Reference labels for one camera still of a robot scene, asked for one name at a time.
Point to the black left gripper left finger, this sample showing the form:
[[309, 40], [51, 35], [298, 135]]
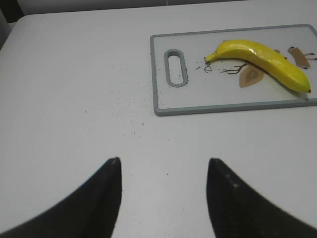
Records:
[[91, 211]]

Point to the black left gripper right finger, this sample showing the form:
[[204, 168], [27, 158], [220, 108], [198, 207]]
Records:
[[236, 210]]

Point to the yellow plastic banana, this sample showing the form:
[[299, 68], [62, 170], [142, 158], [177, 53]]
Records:
[[266, 59]]

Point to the white grey-rimmed cutting board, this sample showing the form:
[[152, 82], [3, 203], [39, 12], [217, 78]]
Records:
[[184, 84]]

